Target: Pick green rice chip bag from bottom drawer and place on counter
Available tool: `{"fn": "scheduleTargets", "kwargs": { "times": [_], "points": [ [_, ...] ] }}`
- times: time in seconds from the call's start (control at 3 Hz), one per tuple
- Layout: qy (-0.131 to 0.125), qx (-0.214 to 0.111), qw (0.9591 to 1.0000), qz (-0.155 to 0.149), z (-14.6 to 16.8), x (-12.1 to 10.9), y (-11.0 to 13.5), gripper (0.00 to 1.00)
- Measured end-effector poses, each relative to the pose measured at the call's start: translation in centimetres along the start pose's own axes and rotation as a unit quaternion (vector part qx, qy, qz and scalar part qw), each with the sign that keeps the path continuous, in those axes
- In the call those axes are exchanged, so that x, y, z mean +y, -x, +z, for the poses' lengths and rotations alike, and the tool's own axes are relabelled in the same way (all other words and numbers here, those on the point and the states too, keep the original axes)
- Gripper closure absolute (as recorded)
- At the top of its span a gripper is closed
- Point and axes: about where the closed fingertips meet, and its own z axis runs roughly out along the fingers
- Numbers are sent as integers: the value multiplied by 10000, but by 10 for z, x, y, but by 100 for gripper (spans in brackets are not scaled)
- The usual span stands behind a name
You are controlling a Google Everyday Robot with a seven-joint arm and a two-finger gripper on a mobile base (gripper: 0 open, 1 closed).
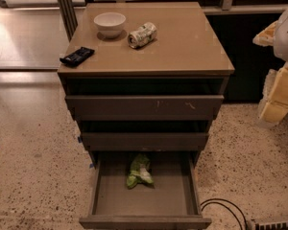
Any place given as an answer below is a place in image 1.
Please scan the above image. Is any green rice chip bag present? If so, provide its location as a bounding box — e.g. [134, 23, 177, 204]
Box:
[126, 153, 154, 189]

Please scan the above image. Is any brown drawer cabinet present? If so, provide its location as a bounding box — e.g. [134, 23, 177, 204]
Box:
[58, 2, 234, 160]

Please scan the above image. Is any white bowl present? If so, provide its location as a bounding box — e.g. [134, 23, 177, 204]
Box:
[93, 12, 126, 38]

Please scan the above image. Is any black floor cable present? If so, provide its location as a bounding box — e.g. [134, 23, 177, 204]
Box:
[200, 197, 249, 230]

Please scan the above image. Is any crushed white green can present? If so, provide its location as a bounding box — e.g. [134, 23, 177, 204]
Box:
[128, 22, 157, 49]

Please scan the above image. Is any grey power strip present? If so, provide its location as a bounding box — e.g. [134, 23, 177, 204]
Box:
[247, 220, 288, 230]

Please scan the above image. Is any black snack bar packet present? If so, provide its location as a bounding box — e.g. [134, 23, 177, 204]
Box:
[60, 47, 95, 67]

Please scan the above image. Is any middle drawer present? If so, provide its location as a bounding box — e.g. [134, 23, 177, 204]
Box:
[82, 132, 209, 151]

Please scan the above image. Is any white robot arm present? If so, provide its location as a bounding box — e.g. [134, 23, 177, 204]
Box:
[252, 8, 288, 127]

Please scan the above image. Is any open bottom drawer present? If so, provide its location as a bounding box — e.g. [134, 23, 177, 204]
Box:
[80, 151, 211, 230]

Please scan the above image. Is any top drawer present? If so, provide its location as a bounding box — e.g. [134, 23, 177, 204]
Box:
[65, 95, 224, 121]

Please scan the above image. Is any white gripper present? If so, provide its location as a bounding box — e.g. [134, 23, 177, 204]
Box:
[258, 62, 288, 125]

